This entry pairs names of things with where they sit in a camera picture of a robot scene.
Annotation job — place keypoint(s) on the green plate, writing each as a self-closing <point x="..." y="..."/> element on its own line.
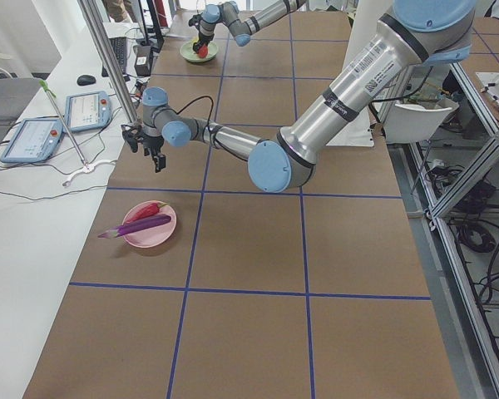
<point x="194" y="52"/>

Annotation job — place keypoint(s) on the black computer box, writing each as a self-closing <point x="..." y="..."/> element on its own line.
<point x="143" y="61"/>

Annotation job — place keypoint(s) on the teach pendant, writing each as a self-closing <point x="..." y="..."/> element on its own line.
<point x="88" y="111"/>
<point x="35" y="140"/>

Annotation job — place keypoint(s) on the red pomegranate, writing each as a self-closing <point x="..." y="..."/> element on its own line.
<point x="200" y="49"/>

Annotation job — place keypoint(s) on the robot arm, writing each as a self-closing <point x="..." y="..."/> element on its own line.
<point x="409" y="33"/>
<point x="228" y="14"/>

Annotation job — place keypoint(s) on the black computer mouse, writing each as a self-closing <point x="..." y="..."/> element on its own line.
<point x="86" y="80"/>

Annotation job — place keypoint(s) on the near teach pendant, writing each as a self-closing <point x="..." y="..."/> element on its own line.
<point x="35" y="140"/>

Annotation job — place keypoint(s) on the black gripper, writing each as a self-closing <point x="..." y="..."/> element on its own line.
<point x="152" y="144"/>
<point x="205" y="40"/>

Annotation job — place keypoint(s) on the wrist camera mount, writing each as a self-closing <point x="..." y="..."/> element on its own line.
<point x="132" y="135"/>

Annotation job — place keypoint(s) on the red chili pepper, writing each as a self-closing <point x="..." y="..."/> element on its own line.
<point x="147" y="211"/>

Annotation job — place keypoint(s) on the far teach pendant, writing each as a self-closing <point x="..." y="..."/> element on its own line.
<point x="88" y="111"/>

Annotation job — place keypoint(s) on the black keyboard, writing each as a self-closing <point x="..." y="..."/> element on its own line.
<point x="119" y="48"/>

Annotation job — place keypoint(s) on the purple eggplant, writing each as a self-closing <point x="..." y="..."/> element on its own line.
<point x="139" y="225"/>

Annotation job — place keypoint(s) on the white chair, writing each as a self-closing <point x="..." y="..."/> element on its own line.
<point x="409" y="123"/>

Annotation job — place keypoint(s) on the aluminium frame post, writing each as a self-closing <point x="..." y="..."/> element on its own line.
<point x="97" y="30"/>

